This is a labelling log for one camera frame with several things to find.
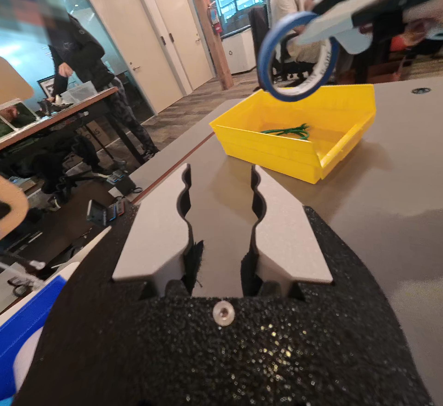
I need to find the green network cable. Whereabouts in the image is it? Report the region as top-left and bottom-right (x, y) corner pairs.
(260, 123), (311, 141)

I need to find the white recycling bin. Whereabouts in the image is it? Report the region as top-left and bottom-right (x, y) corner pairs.
(221, 26), (258, 75)

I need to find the black office chair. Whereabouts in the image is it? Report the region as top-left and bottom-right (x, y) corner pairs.
(0, 133), (104, 206)

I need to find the person's right hand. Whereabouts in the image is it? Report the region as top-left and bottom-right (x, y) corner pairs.
(360, 19), (430, 40)

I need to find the black battery charger case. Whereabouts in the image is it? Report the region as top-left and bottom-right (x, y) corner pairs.
(86, 198), (126, 228)
(107, 170), (137, 189)

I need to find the wooden desk with black legs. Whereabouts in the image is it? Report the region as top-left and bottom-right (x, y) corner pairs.
(0, 86), (146, 168)

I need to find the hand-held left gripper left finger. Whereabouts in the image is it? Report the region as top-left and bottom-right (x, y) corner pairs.
(112, 163), (205, 297)

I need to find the red fire extinguisher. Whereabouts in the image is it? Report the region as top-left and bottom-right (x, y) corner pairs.
(207, 0), (222, 35)

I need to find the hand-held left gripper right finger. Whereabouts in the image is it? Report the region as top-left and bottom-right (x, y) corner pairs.
(240, 165), (333, 297)

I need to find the printed cardboard box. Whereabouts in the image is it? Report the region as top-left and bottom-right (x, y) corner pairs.
(74, 120), (116, 161)

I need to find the wooden post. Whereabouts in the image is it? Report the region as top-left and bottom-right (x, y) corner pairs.
(183, 0), (235, 90)

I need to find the blue bin with marker label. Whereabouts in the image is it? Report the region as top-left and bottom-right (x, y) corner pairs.
(0, 275), (68, 406)

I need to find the dark office chair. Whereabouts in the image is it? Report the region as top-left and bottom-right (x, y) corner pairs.
(248, 6), (312, 83)

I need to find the yellow storage bin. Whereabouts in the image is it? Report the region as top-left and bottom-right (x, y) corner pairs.
(209, 84), (377, 185)

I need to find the white door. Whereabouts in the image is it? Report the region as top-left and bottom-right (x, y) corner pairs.
(69, 0), (184, 116)
(140, 0), (216, 90)

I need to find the clear plastic container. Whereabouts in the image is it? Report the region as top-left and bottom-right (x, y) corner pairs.
(60, 81), (98, 103)

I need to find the black framed sign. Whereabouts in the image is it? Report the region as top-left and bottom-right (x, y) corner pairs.
(37, 75), (57, 98)

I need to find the blue masking tape roll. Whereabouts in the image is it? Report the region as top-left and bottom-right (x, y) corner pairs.
(257, 11), (341, 103)

